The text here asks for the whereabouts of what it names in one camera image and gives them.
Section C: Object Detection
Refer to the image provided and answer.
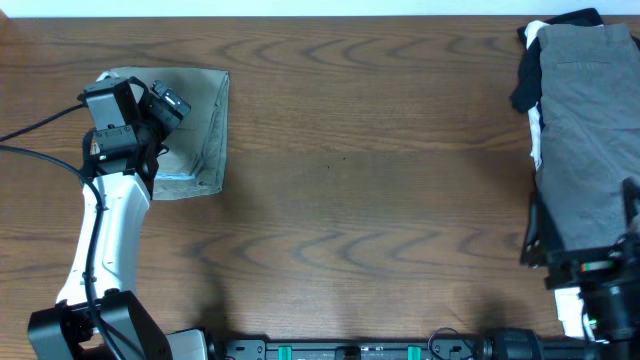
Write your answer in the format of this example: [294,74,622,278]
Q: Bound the grey folded shorts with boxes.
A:
[536,24,639,250]

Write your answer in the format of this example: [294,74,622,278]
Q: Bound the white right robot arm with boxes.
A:
[474,199,639,360]

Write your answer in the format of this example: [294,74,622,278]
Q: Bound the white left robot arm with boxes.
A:
[28,77,208,359]

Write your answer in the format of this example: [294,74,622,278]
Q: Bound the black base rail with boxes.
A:
[213,335,587,360]

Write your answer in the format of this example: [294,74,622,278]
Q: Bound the black folded garment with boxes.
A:
[510,8,604,113]

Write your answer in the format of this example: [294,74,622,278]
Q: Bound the khaki green shorts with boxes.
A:
[99,67,231,201]

